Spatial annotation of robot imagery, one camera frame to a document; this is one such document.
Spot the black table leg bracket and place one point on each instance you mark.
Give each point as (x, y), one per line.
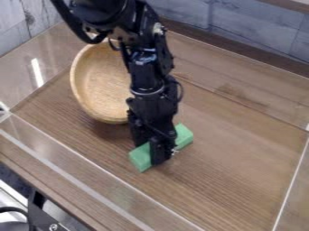
(40, 221)

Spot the green rectangular block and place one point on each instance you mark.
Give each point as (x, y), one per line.
(140, 154)

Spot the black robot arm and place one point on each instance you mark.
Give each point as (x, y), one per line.
(129, 25)

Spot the wooden bowl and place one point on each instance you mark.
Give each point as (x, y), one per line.
(99, 82)

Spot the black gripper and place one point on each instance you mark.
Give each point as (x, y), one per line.
(149, 117)

